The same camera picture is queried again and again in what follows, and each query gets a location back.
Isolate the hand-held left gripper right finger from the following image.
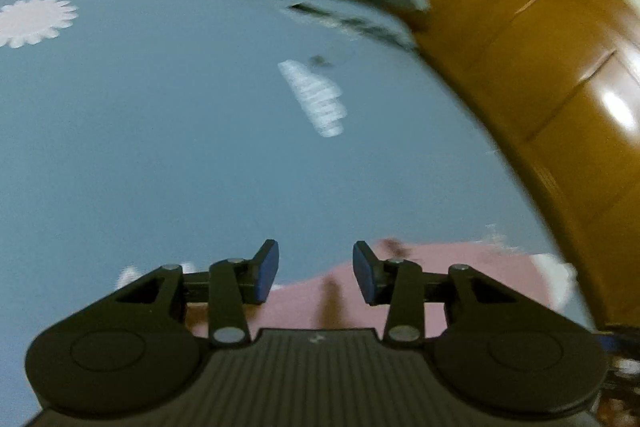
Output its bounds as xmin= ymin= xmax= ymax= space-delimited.
xmin=352 ymin=241 xmax=531 ymax=350

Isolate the blue floral bed sheet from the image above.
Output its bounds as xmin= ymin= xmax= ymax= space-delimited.
xmin=0 ymin=0 xmax=596 ymax=427

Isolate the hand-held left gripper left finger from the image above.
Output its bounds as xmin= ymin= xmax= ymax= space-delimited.
xmin=115 ymin=239 xmax=280 ymax=349

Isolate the wooden headboard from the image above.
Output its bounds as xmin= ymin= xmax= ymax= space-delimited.
xmin=387 ymin=0 xmax=640 ymax=335

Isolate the pink and white knit sweater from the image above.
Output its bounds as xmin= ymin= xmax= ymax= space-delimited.
xmin=189 ymin=236 xmax=577 ymax=344

